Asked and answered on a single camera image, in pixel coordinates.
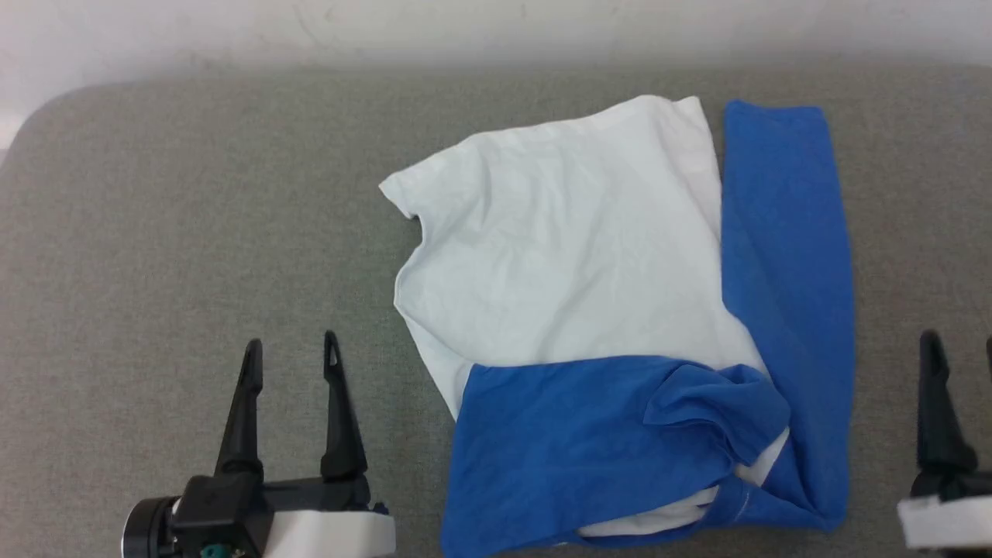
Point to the grey fabric sofa seat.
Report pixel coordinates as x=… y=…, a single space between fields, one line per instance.
x=194 y=232

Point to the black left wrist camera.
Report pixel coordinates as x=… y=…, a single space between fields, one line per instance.
x=217 y=511

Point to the blue and white t-shirt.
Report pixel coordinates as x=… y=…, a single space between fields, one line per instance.
x=589 y=256

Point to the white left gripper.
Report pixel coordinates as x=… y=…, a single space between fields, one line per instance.
x=333 y=535

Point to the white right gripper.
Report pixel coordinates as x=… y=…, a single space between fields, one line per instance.
x=949 y=523

